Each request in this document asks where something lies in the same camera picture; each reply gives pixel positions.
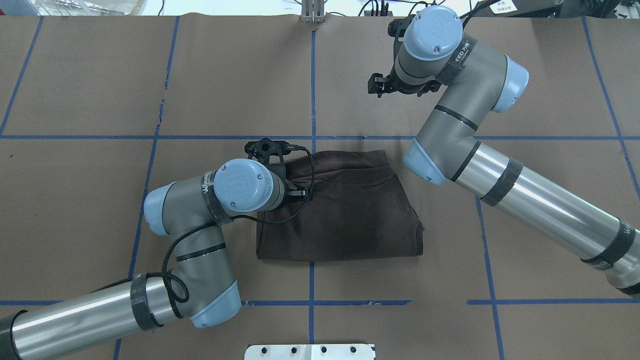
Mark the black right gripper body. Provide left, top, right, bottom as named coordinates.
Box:
left=389, top=70, right=442, bottom=97

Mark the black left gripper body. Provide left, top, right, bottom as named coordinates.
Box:
left=278, top=174, right=301, bottom=210

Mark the brown t-shirt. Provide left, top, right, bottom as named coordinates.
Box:
left=256, top=150, right=425, bottom=262

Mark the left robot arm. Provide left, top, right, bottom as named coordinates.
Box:
left=1, top=158, right=294, bottom=360

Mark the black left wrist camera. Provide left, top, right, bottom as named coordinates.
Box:
left=244, top=137, right=295, bottom=179

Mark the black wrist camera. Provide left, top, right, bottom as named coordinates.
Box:
left=244, top=137, right=295, bottom=179
left=387, top=14, right=416, bottom=59

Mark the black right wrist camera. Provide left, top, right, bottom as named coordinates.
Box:
left=387, top=14, right=416, bottom=59

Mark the aluminium frame post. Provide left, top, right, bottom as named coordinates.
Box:
left=297, top=0, right=326, bottom=23

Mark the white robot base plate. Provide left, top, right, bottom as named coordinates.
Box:
left=244, top=342, right=377, bottom=360

